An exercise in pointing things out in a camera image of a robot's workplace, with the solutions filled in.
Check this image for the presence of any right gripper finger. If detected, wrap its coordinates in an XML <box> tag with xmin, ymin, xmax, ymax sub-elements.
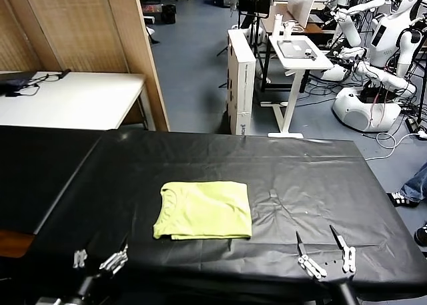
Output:
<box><xmin>329</xmin><ymin>224</ymin><xmax>357</xmax><ymax>274</ymax></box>
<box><xmin>295</xmin><ymin>230</ymin><xmax>328</xmax><ymax>280</ymax></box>

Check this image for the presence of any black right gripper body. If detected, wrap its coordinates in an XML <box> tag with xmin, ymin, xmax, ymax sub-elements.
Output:
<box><xmin>313</xmin><ymin>256</ymin><xmax>360</xmax><ymax>305</ymax></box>

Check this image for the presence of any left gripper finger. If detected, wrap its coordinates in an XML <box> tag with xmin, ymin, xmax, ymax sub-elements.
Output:
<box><xmin>73</xmin><ymin>250</ymin><xmax>88</xmax><ymax>270</ymax></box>
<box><xmin>99</xmin><ymin>243</ymin><xmax>129</xmax><ymax>274</ymax></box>

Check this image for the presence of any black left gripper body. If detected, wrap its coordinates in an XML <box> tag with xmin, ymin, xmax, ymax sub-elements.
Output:
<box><xmin>78</xmin><ymin>267</ymin><xmax>116</xmax><ymax>299</ymax></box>

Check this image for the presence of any yellow-green t-shirt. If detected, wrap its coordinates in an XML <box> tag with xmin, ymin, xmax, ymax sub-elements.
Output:
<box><xmin>152</xmin><ymin>180</ymin><xmax>253</xmax><ymax>242</ymax></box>

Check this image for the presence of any black white sneaker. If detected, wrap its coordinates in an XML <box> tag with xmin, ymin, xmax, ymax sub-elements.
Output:
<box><xmin>414</xmin><ymin>222</ymin><xmax>427</xmax><ymax>246</ymax></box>
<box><xmin>386</xmin><ymin>191</ymin><xmax>420</xmax><ymax>209</ymax></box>

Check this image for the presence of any black table cover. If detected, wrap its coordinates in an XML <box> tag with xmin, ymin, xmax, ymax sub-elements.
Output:
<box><xmin>31</xmin><ymin>130</ymin><xmax>423</xmax><ymax>305</ymax></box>

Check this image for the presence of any black side table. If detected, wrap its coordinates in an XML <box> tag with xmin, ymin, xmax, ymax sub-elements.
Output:
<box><xmin>0</xmin><ymin>124</ymin><xmax>104</xmax><ymax>236</ymax></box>

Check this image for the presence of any blue jeans leg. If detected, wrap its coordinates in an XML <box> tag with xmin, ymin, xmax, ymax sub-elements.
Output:
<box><xmin>400</xmin><ymin>161</ymin><xmax>427</xmax><ymax>203</ymax></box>

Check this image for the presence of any white folding table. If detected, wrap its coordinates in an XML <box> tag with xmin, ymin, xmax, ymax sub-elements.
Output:
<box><xmin>0</xmin><ymin>70</ymin><xmax>157</xmax><ymax>131</ymax></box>

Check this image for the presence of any tall white cardboard box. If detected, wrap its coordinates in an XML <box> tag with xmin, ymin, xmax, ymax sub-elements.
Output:
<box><xmin>226</xmin><ymin>28</ymin><xmax>257</xmax><ymax>136</ymax></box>

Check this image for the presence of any white standing desk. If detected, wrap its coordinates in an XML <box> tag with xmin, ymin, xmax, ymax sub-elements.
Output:
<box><xmin>260</xmin><ymin>34</ymin><xmax>334</xmax><ymax>139</ymax></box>

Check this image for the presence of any grey laptop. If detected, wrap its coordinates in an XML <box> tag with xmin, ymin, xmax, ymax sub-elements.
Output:
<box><xmin>276</xmin><ymin>39</ymin><xmax>318</xmax><ymax>59</ymax></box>

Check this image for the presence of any white humanoid robot with base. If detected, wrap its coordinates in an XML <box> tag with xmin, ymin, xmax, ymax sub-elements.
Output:
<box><xmin>320</xmin><ymin>0</ymin><xmax>427</xmax><ymax>133</ymax></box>

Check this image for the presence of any wooden panel table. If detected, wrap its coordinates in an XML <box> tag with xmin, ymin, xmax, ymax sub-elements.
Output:
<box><xmin>0</xmin><ymin>0</ymin><xmax>171</xmax><ymax>132</ymax></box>

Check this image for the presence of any brown wooden desk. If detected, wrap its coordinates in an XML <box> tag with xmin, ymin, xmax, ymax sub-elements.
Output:
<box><xmin>260</xmin><ymin>3</ymin><xmax>338</xmax><ymax>35</ymax></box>

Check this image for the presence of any white bottle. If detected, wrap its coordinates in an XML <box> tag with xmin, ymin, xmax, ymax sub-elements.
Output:
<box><xmin>272</xmin><ymin>13</ymin><xmax>284</xmax><ymax>38</ymax></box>

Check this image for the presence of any black bin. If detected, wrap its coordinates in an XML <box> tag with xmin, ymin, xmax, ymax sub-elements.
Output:
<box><xmin>161</xmin><ymin>3</ymin><xmax>177</xmax><ymax>25</ymax></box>

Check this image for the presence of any white curved panel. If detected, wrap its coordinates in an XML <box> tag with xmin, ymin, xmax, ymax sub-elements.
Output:
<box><xmin>287</xmin><ymin>0</ymin><xmax>323</xmax><ymax>27</ymax></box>

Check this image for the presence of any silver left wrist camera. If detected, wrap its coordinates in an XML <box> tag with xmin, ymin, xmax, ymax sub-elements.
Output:
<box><xmin>35</xmin><ymin>296</ymin><xmax>64</xmax><ymax>305</ymax></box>

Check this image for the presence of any white floor cable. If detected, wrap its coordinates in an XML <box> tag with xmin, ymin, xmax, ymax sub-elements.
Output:
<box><xmin>365</xmin><ymin>127</ymin><xmax>427</xmax><ymax>161</ymax></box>

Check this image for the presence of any black cable bundle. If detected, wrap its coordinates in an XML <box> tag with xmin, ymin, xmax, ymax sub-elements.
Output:
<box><xmin>0</xmin><ymin>69</ymin><xmax>71</xmax><ymax>98</ymax></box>

